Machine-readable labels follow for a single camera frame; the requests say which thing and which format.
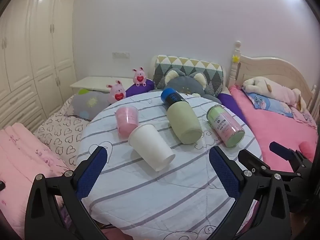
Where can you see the cream wardrobe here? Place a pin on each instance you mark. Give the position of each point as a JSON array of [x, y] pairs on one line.
[[42, 42]]

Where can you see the pink plastic cup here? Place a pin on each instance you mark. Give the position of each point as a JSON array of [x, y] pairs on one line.
[[125, 122]]

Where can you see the purple cushion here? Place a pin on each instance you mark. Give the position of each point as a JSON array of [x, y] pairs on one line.
[[230, 105], [140, 90]]

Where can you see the white wall socket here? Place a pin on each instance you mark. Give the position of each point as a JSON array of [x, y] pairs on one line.
[[121, 55]]

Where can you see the white nightstand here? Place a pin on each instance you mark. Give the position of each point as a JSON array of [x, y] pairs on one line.
[[100, 82]]

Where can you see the green bottle with blue cap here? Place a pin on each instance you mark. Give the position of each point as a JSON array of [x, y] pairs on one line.
[[183, 122]]

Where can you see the large pink plush toy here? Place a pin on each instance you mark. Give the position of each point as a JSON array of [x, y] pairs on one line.
[[117, 92]]

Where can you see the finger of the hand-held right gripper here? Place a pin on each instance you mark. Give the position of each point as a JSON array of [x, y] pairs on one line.
[[280, 148], [252, 161]]

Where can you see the green and pink canister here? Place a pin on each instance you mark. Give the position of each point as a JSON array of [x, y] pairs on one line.
[[225, 127]]

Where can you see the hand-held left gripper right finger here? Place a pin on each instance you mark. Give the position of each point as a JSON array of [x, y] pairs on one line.
[[225, 172]]

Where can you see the grey cat plush pillow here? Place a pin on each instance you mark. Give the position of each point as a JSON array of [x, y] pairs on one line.
[[185, 85]]

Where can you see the yellow star sticker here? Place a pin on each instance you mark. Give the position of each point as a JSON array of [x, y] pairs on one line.
[[235, 58]]

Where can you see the pink blanket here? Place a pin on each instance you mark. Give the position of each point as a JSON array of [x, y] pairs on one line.
[[260, 135]]

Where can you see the small pink plush toy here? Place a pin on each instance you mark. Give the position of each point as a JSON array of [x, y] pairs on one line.
[[139, 77]]

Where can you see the blue printed pillow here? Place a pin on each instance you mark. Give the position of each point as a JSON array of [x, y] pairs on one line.
[[270, 103]]

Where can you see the cream wooden bed headboard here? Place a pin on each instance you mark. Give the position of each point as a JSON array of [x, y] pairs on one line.
[[270, 67]]

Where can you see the white plush animal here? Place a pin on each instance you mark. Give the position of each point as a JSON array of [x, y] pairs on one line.
[[265, 85]]

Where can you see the triangle patterned cushion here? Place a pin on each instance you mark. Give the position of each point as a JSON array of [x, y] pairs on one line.
[[195, 65]]

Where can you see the pale pink quilt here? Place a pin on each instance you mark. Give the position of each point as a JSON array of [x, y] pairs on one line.
[[20, 160]]

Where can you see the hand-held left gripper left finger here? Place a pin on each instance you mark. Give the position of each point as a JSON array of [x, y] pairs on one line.
[[91, 172]]

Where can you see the grey printed pillow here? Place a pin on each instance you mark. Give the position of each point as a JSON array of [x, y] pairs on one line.
[[87, 102]]

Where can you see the white plastic cup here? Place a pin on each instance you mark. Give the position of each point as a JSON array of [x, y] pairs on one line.
[[150, 145]]

